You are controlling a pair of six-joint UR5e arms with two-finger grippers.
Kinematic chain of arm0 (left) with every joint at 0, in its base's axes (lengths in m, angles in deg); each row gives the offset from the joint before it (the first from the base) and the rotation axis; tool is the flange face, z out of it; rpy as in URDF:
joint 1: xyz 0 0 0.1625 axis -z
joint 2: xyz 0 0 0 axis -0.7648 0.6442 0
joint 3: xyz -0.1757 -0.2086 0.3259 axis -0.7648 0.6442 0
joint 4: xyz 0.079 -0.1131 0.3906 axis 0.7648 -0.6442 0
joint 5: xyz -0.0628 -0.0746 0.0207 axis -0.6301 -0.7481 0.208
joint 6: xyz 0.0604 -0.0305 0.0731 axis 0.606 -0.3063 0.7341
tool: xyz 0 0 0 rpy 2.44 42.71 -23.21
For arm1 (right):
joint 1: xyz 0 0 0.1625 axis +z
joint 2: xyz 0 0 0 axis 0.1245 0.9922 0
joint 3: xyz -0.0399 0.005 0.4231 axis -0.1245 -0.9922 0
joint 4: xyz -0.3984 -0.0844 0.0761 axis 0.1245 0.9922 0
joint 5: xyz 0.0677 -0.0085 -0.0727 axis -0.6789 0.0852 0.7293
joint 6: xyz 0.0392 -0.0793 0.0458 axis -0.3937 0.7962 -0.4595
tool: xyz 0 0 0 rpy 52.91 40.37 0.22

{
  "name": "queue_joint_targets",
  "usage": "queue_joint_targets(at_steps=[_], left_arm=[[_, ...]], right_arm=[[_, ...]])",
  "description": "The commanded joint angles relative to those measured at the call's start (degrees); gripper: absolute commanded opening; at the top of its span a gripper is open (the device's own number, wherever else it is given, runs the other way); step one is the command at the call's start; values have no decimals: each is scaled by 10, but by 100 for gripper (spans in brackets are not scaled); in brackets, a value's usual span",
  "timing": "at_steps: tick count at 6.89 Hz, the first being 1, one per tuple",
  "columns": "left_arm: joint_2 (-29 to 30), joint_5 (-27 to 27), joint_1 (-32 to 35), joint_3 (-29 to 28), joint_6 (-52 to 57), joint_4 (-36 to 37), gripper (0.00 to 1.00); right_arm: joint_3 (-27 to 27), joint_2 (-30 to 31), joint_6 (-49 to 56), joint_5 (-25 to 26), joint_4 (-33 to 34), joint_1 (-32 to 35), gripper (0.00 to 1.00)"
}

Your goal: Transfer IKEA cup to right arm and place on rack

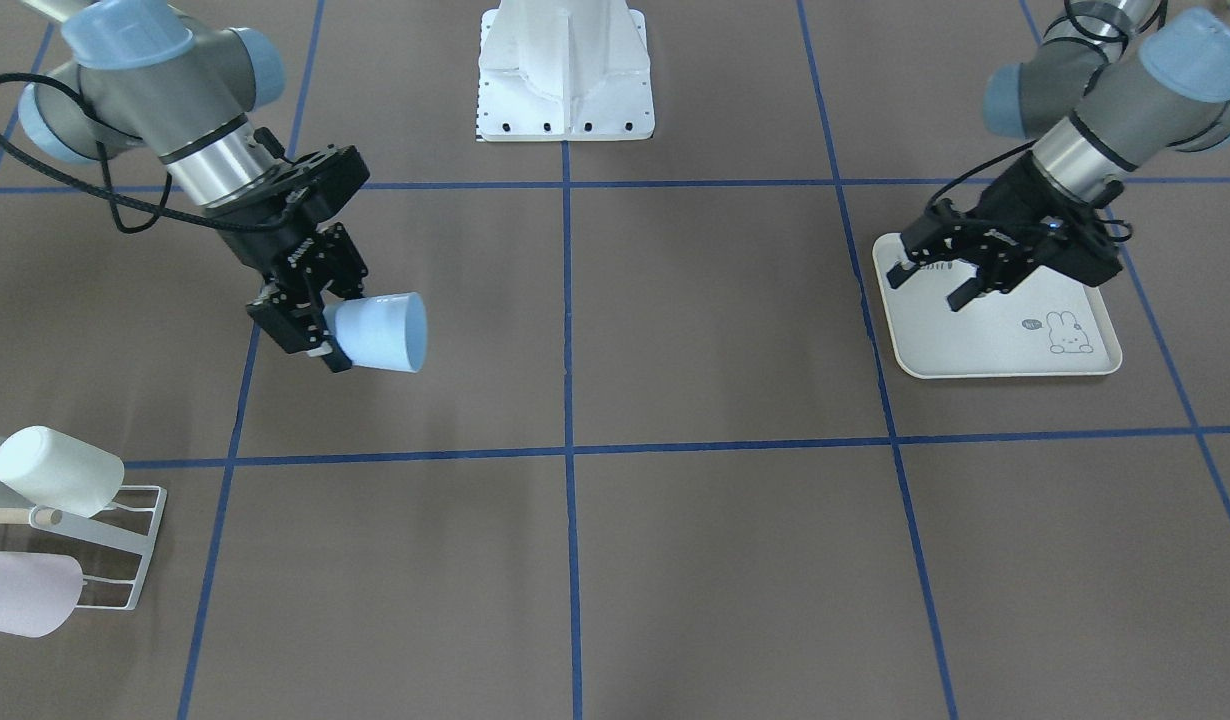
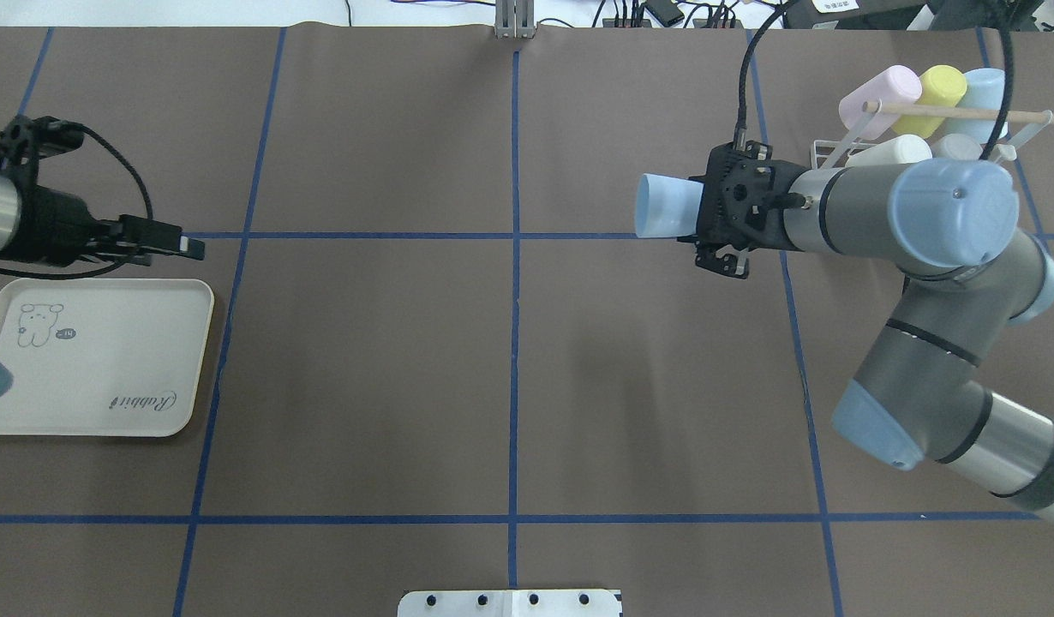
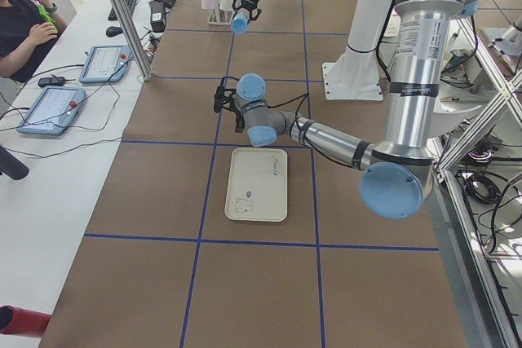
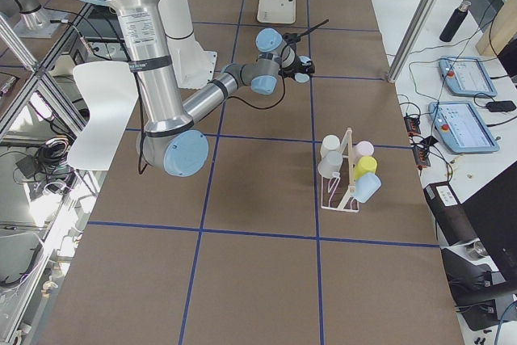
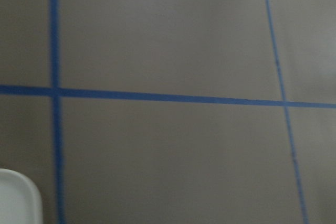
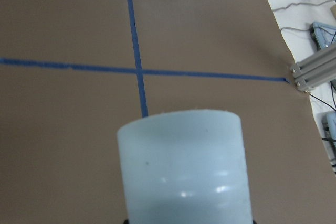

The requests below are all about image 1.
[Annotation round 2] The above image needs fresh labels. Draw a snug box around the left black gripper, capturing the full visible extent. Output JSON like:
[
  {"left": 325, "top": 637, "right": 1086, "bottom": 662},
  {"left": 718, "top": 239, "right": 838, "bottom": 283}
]
[{"left": 886, "top": 150, "right": 1125, "bottom": 313}]

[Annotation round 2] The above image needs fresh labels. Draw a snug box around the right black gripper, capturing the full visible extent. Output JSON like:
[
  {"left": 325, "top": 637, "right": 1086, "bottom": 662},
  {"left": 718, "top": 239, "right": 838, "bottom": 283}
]
[{"left": 205, "top": 145, "right": 371, "bottom": 373}]

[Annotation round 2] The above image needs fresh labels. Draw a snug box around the cream plastic cup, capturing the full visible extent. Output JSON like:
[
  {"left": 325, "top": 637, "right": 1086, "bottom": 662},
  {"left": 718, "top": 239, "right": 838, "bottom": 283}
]
[{"left": 0, "top": 427, "right": 125, "bottom": 518}]

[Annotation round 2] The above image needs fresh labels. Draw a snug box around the pink plastic cup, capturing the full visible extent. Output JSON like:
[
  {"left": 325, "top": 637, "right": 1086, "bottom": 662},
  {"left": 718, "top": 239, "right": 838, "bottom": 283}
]
[{"left": 0, "top": 551, "right": 82, "bottom": 638}]

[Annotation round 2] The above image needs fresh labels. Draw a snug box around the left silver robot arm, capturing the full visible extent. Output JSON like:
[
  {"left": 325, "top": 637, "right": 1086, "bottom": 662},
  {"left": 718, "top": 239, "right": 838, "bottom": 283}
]
[{"left": 886, "top": 1, "right": 1230, "bottom": 311}]

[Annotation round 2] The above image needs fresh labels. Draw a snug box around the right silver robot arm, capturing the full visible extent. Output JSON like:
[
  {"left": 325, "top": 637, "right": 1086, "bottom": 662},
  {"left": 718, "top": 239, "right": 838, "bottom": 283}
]
[{"left": 0, "top": 1, "right": 369, "bottom": 372}]

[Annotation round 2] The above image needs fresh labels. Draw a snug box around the white serving tray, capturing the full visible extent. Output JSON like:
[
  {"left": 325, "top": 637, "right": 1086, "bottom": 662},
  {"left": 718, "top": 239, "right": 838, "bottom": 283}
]
[{"left": 871, "top": 233, "right": 1123, "bottom": 382}]

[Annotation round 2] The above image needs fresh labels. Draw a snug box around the white wire cup rack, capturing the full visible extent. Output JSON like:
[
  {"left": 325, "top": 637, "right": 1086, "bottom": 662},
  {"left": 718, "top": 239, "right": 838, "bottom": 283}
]
[{"left": 0, "top": 486, "right": 169, "bottom": 610}]

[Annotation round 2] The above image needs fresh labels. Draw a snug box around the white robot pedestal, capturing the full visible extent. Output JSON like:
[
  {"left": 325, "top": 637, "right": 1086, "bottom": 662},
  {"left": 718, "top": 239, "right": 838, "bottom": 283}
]
[{"left": 475, "top": 1, "right": 656, "bottom": 143}]

